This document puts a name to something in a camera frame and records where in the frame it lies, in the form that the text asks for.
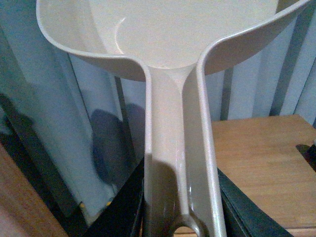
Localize light blue curtain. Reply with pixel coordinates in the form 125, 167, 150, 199
0, 0, 316, 237

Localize wooden furniture at left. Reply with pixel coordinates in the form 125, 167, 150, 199
0, 147, 67, 237

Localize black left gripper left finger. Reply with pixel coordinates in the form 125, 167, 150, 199
84, 160, 144, 237

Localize wooden nightstand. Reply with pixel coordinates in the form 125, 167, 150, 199
172, 114, 316, 237

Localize beige plastic dustpan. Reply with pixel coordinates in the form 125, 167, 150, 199
36, 0, 309, 237

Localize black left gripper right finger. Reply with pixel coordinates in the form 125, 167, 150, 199
218, 169, 292, 237

